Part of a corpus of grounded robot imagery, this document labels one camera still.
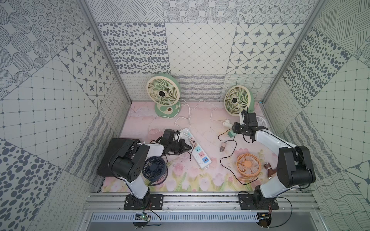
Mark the orange small fan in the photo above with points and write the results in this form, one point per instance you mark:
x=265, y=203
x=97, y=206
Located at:
x=248, y=165

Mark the aluminium mounting rail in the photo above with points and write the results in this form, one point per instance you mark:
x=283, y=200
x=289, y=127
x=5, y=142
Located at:
x=201, y=202

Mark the pink USB charger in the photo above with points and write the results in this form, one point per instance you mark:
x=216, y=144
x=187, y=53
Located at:
x=193, y=142

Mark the large green fan with base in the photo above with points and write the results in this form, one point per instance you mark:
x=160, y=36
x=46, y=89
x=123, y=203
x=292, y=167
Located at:
x=165, y=91

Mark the navy blue small fan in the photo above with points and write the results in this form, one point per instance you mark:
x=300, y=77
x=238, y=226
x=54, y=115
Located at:
x=155, y=170

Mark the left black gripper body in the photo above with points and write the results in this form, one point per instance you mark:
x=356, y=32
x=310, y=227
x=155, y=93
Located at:
x=179, y=146

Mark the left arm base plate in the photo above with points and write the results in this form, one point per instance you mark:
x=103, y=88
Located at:
x=150, y=201

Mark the green cream desk fan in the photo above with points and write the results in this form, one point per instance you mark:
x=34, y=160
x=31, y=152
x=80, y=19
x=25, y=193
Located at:
x=237, y=99

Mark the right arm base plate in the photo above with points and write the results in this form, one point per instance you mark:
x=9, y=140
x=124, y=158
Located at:
x=256, y=202

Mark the small white fan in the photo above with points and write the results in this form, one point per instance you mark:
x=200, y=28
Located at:
x=262, y=122

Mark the white power strip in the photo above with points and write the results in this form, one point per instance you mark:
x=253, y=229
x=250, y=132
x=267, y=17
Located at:
x=197, y=152

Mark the green USB charger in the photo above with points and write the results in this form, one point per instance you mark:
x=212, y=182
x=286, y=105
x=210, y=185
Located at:
x=231, y=134

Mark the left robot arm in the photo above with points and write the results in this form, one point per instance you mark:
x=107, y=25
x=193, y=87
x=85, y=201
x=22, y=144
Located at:
x=132, y=160

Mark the white cylindrical adapter plug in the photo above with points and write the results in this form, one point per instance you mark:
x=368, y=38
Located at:
x=227, y=123

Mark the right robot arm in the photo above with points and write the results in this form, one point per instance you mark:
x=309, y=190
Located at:
x=294, y=166

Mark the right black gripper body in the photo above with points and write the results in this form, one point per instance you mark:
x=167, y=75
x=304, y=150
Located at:
x=240, y=129

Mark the floral pink table mat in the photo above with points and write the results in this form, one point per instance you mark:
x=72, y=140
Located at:
x=205, y=122

